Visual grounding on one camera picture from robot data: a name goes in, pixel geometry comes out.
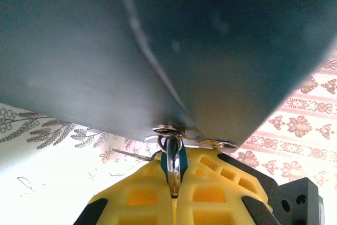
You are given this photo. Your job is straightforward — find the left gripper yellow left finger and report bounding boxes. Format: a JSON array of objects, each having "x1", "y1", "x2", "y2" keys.
[{"x1": 73, "y1": 155, "x2": 174, "y2": 225}]

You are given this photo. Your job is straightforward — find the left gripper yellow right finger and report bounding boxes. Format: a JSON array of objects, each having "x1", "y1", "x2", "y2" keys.
[{"x1": 174, "y1": 168, "x2": 280, "y2": 225}]

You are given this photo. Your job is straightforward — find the silver key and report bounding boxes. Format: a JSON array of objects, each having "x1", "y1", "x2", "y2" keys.
[
  {"x1": 184, "y1": 133, "x2": 237, "y2": 150},
  {"x1": 112, "y1": 148, "x2": 162, "y2": 162}
]

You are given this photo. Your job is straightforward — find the silver key ring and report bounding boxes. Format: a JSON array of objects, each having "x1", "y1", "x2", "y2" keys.
[{"x1": 151, "y1": 123, "x2": 185, "y2": 135}]

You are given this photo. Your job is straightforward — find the dark green bag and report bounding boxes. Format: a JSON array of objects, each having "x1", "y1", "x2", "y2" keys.
[{"x1": 0, "y1": 0, "x2": 337, "y2": 199}]

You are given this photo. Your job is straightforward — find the floral print tablecloth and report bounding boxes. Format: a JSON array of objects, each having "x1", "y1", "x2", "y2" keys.
[{"x1": 0, "y1": 102, "x2": 162, "y2": 225}]

